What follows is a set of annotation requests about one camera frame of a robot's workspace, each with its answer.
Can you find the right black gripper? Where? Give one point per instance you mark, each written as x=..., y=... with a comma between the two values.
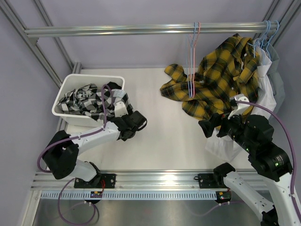
x=215, y=119

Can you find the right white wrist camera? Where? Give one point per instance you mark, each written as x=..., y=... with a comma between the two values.
x=238, y=108

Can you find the light blue wire hangers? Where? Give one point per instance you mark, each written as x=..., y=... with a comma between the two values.
x=265, y=39

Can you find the black white checkered shirt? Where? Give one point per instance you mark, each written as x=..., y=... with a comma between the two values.
x=93, y=102

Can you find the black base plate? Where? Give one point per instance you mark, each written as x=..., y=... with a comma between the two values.
x=96, y=186
x=207, y=181

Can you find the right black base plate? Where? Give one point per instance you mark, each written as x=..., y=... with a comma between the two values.
x=207, y=181

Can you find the yellow black plaid shirt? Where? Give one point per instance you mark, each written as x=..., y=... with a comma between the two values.
x=229, y=70

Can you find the left aluminium frame post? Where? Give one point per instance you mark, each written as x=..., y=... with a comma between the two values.
x=32, y=43

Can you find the pink wire hanger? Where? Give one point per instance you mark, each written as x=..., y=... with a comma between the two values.
x=193, y=59

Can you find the grey garment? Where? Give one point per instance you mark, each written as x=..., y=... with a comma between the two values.
x=275, y=79

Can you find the right aluminium frame post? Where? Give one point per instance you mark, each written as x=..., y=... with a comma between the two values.
x=285, y=12

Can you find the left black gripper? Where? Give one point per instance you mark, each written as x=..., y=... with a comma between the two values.
x=125, y=116

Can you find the white plastic bin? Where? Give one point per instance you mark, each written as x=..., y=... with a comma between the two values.
x=76, y=81

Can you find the aluminium frame post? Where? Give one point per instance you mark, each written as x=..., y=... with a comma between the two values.
x=32, y=43
x=285, y=12

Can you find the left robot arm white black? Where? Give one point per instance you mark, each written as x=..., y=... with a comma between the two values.
x=61, y=154

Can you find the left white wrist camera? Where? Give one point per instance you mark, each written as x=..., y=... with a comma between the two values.
x=120, y=109

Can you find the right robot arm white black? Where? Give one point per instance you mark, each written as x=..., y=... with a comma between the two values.
x=270, y=161

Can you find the white slotted cable duct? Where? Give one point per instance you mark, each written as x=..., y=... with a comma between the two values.
x=130, y=195

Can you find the light blue wire hanger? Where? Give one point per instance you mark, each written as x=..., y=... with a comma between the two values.
x=189, y=48

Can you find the aluminium hanging rail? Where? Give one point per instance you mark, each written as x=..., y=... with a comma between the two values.
x=114, y=30

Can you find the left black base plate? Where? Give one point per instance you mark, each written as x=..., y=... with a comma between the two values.
x=96, y=186

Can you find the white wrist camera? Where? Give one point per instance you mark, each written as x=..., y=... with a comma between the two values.
x=238, y=108
x=120, y=109

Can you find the aluminium front rail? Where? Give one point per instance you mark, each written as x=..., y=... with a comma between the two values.
x=130, y=180

